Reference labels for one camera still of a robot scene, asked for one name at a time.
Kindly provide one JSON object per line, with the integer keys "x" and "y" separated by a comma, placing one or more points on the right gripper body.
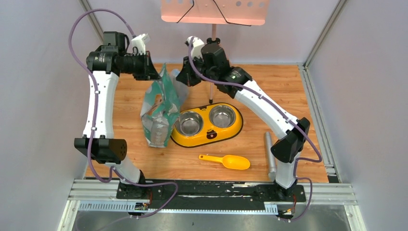
{"x": 198, "y": 70}

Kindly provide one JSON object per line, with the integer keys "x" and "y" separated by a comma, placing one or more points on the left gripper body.
{"x": 148, "y": 67}

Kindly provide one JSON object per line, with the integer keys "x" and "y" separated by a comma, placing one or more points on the green pet food bag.
{"x": 160, "y": 110}

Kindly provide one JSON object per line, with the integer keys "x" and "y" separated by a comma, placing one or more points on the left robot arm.
{"x": 105, "y": 154}

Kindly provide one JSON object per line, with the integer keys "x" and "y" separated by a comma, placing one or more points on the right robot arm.
{"x": 208, "y": 62}

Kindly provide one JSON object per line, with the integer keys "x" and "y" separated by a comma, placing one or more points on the yellow double pet bowl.
{"x": 207, "y": 124}

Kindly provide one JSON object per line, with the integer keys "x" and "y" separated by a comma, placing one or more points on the blue wrapped package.
{"x": 181, "y": 89}

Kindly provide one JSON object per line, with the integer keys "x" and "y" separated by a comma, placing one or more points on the pink music stand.
{"x": 215, "y": 12}

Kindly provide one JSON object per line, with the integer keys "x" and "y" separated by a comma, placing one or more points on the yellow plastic scoop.
{"x": 228, "y": 161}

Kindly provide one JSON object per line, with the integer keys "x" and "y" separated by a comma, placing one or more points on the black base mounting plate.
{"x": 205, "y": 193}

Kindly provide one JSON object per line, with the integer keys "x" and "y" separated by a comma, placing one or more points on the grey metal tube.
{"x": 272, "y": 166}

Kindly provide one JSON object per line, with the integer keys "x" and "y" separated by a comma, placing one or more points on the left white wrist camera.
{"x": 138, "y": 44}

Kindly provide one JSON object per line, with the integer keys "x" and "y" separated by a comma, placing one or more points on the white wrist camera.
{"x": 138, "y": 44}
{"x": 195, "y": 45}

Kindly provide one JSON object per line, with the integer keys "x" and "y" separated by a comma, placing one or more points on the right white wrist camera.
{"x": 195, "y": 45}

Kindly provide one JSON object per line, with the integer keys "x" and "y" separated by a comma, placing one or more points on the slotted cable duct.
{"x": 141, "y": 207}

